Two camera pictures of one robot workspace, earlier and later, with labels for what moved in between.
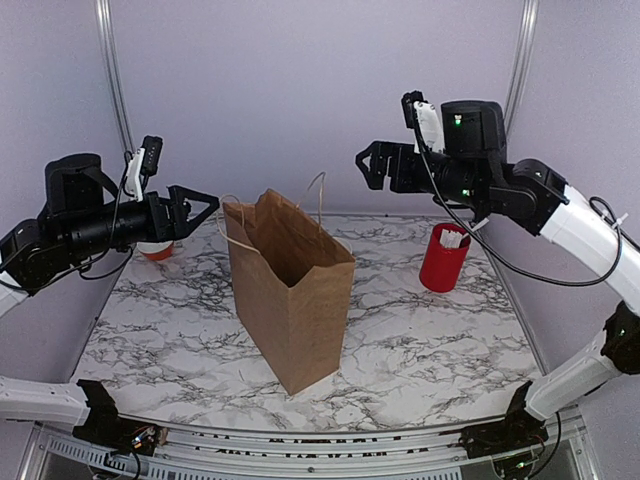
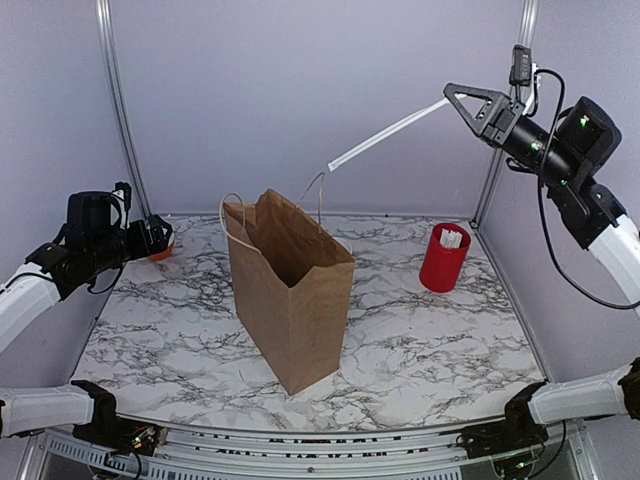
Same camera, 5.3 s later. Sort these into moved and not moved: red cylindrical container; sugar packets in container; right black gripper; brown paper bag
Moved: right black gripper
Not moved: brown paper bag; red cylindrical container; sugar packets in container
